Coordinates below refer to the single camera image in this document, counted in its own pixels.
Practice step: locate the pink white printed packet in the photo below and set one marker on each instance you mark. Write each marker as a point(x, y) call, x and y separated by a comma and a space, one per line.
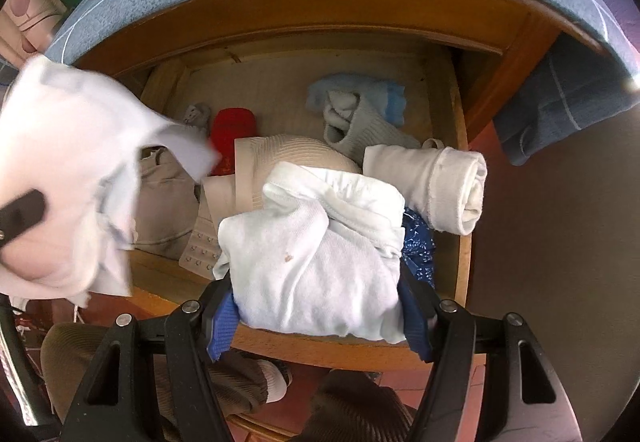
point(25, 7)

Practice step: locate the grey mattress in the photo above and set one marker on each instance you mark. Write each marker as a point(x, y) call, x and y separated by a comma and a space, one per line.
point(550, 247)

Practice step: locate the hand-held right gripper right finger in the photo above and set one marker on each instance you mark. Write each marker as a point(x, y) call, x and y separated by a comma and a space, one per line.
point(417, 322)

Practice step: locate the white ankle sock on foot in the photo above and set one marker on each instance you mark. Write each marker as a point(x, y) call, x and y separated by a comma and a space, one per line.
point(274, 379)

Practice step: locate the white underwear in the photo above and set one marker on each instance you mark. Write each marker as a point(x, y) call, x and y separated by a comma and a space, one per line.
point(310, 262)

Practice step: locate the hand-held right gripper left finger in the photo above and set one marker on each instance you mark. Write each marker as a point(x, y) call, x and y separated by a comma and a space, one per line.
point(225, 327)

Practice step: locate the red sock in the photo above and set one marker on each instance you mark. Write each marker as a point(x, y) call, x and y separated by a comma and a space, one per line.
point(232, 132)

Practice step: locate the beige underwear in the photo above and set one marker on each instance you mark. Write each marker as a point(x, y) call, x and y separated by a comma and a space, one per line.
point(160, 212)

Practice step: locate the rolled white cloth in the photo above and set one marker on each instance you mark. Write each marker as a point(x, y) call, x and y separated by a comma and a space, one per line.
point(425, 182)

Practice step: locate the grey ribbed sock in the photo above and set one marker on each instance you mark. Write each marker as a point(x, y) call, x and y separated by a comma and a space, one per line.
point(365, 132)

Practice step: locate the small patterned sock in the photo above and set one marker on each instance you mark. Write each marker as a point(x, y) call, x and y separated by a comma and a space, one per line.
point(196, 115)

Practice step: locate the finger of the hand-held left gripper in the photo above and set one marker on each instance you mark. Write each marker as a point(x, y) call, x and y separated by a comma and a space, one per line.
point(20, 214)

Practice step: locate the wooden drawer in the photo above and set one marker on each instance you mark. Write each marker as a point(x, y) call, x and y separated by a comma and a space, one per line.
point(280, 77)

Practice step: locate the beige bra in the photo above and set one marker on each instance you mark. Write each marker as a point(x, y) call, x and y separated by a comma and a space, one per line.
point(295, 152)

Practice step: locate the light blue sock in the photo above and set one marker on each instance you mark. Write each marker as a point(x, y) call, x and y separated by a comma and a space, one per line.
point(370, 90)

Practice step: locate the white thin undershirt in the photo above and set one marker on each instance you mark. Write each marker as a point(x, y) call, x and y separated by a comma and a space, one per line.
point(65, 137)

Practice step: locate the blue patterned underwear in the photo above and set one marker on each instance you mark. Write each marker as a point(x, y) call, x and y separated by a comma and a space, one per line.
point(420, 242)

